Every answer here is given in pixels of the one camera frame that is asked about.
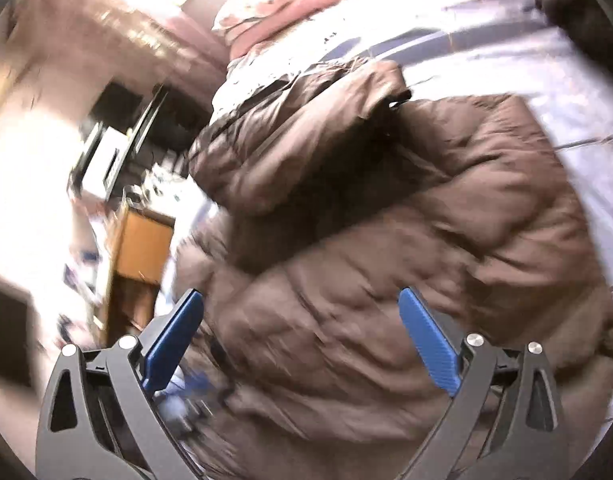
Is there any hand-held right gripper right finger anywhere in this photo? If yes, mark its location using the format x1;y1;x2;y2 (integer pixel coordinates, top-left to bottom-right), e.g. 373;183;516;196
397;287;573;480

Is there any wooden cabinet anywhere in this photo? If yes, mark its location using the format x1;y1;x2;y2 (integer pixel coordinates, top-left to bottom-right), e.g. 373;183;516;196
97;199;177;346

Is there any brown puffer jacket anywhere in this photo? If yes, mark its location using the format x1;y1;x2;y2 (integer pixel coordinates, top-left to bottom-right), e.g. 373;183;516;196
172;59;613;480

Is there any white and blue bed sheet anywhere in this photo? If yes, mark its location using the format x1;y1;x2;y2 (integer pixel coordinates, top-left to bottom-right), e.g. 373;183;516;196
151;0;613;311

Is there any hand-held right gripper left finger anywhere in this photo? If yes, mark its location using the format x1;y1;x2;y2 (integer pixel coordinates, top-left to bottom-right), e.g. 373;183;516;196
35;288;206;480

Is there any dark cloth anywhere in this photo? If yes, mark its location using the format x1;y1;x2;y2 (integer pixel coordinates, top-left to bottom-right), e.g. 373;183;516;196
524;0;613;56

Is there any pink floral pillow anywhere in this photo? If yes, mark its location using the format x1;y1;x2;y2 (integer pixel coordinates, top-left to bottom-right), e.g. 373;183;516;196
211;0;307;43

